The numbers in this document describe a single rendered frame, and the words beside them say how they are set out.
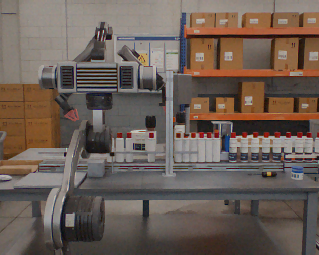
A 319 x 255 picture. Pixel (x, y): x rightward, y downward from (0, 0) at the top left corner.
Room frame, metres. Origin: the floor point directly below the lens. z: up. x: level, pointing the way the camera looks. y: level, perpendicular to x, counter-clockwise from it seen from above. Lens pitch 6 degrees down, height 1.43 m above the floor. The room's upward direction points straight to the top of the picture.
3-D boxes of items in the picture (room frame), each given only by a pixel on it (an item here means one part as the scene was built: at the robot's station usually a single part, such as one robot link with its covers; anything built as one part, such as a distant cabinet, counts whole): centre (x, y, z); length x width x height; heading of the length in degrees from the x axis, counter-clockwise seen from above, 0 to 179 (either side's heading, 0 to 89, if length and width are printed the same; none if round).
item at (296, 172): (2.31, -0.86, 0.87); 0.07 x 0.07 x 0.07
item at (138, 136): (3.07, 0.13, 0.95); 0.20 x 0.20 x 0.14
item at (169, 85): (2.41, -0.07, 1.16); 0.04 x 0.04 x 0.67; 1
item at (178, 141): (2.55, -0.13, 0.98); 0.05 x 0.05 x 0.20
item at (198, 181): (2.74, 0.11, 0.82); 2.10 x 1.31 x 0.02; 91
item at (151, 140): (2.55, 0.05, 0.98); 0.05 x 0.05 x 0.20
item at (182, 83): (2.47, -0.13, 1.38); 0.17 x 0.10 x 0.19; 146
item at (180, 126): (3.15, -0.19, 1.04); 0.09 x 0.09 x 0.29
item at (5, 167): (2.54, 0.98, 0.85); 0.30 x 0.26 x 0.04; 91
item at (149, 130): (2.83, 0.06, 1.03); 0.09 x 0.09 x 0.30
